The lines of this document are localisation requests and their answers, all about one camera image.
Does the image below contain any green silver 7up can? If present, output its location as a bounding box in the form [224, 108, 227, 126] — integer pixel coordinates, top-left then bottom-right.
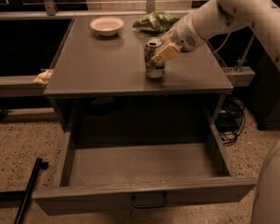
[144, 37, 165, 78]

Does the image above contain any grey metal rail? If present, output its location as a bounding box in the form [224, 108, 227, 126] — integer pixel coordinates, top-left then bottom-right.
[0, 76, 47, 98]

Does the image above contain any yellow snack bag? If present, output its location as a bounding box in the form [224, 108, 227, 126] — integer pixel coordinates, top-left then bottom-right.
[34, 69, 53, 85]

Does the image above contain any green chip bag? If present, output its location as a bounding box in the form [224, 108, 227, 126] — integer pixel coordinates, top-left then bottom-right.
[133, 11, 178, 33]

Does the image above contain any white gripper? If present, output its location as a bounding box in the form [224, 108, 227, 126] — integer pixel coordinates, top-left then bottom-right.
[151, 13, 205, 64]

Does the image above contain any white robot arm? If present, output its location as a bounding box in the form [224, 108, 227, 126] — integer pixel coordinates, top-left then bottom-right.
[152, 0, 280, 224]

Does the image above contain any white ceramic bowl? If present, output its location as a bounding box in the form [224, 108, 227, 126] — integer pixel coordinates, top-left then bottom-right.
[90, 17, 124, 36]

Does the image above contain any black metal pole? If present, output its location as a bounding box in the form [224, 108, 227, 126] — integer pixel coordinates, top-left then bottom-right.
[13, 158, 49, 224]

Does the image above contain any white power cable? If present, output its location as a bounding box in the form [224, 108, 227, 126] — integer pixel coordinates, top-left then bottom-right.
[212, 31, 231, 55]

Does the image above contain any black cable bundle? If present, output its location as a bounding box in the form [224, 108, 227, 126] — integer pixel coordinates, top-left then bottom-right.
[216, 96, 246, 147]

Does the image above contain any black drawer handle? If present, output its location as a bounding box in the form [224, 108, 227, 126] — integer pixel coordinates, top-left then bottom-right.
[132, 192, 168, 209]

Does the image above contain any grey cabinet counter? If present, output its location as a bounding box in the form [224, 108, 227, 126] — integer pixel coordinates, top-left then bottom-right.
[44, 15, 232, 127]

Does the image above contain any open grey top drawer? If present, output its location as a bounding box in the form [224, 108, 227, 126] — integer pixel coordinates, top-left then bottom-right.
[33, 98, 258, 217]

